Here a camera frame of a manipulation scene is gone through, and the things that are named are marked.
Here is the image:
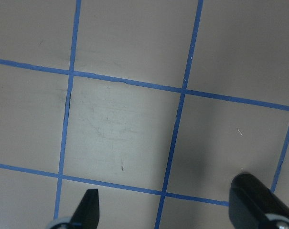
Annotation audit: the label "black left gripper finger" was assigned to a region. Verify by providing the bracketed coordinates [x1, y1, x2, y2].
[68, 189, 100, 229]

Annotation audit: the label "dark glass wine bottle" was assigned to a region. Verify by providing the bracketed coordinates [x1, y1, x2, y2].
[228, 173, 289, 229]

